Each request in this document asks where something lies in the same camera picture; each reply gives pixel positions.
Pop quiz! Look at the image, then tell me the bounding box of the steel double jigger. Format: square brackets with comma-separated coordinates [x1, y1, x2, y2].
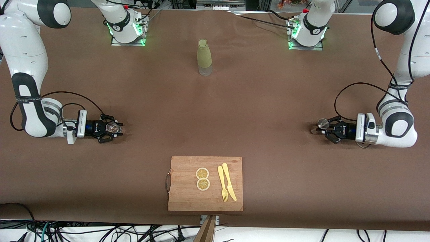
[311, 118, 330, 134]

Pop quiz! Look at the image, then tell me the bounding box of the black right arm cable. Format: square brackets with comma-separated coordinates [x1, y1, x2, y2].
[10, 91, 104, 131]

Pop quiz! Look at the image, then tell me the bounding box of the black base power cable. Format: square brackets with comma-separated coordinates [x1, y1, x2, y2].
[232, 9, 297, 30]

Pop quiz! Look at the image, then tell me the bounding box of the brown table cover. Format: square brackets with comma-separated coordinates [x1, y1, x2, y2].
[0, 6, 430, 232]

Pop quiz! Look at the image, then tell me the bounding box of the green sleeved glass bottle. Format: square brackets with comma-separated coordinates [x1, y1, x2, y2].
[197, 39, 213, 76]

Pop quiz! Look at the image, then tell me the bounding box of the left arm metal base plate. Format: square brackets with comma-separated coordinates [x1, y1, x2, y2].
[288, 39, 324, 51]

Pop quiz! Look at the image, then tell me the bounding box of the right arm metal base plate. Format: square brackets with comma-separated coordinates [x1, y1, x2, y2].
[111, 34, 146, 46]

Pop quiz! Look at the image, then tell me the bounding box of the wooden cutting board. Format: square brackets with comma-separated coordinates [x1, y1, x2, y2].
[165, 156, 244, 212]

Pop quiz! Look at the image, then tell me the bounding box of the grey equipment box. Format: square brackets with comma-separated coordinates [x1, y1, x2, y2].
[197, 0, 246, 10]

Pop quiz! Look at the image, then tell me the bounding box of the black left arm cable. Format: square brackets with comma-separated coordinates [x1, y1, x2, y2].
[334, 0, 430, 117]

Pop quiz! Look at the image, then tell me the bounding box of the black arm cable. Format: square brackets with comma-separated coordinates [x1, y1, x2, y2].
[10, 91, 104, 131]
[334, 0, 430, 117]

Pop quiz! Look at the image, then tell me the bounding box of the yellow plastic knife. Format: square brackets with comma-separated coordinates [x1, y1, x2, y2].
[222, 163, 237, 202]

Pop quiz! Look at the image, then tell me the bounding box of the yellow plastic fork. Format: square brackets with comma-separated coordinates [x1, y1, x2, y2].
[217, 166, 229, 203]

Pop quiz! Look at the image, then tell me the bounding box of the black looped cable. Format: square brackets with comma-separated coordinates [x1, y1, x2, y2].
[0, 203, 36, 236]

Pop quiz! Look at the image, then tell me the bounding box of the wooden post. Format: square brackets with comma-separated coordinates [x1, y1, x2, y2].
[193, 215, 217, 242]

